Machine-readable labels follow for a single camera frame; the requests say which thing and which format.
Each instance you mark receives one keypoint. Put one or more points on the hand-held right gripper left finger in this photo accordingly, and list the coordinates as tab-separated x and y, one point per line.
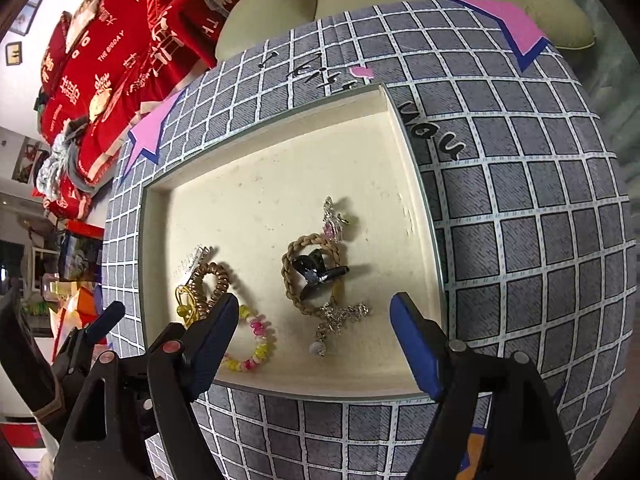
215	345

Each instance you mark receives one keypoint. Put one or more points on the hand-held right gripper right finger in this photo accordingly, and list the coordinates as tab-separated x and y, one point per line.
415	345

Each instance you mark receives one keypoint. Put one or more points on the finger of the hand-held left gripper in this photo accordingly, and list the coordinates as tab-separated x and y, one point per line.
102	322

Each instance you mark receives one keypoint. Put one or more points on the silver metal hair clip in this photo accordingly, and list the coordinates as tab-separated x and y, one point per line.
197	259

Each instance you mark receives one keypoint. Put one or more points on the small silver charm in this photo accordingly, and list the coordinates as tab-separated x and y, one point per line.
318	347

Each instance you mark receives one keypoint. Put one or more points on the black hair claw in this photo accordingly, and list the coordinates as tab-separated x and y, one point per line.
312	267

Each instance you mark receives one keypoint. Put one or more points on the shallow cream-lined tray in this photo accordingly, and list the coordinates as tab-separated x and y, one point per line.
250	185

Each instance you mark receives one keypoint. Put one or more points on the colourful plastic bags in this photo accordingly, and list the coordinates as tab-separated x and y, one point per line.
75	310

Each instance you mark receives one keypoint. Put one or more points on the colourful printed box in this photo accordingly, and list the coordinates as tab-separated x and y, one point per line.
80	255

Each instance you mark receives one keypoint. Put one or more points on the grey cloth bundle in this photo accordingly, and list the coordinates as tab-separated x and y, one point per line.
57	160

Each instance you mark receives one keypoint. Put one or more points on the grey checked tablecloth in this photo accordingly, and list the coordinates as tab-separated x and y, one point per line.
525	210

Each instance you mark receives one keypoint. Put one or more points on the red printed blanket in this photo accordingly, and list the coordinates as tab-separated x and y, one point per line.
125	60

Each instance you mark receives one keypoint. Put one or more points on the wall poster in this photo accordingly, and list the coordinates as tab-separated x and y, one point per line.
27	160

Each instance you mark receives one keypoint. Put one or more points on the small framed wall picture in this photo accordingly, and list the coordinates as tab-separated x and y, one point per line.
14	53

